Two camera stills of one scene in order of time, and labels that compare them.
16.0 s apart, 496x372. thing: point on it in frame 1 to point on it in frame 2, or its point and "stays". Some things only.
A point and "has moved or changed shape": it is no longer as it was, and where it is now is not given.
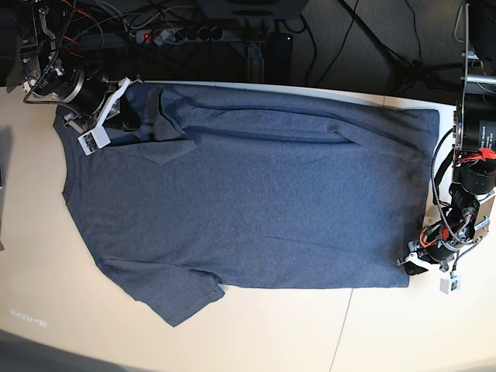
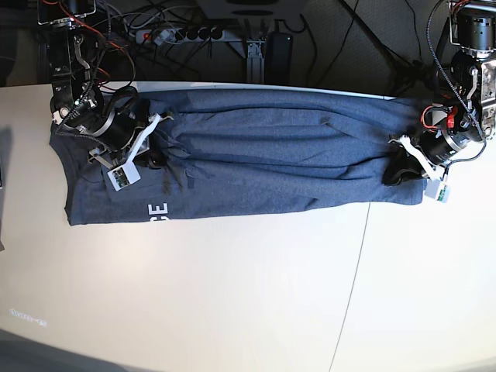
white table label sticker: (43, 324) stays
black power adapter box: (277, 56) stays
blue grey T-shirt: (208, 187) has moved or changed shape
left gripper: (90, 103) to (121, 132)
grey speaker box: (252, 8) stays
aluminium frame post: (255, 63) stays
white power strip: (201, 36) stays
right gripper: (439, 251) to (402, 166)
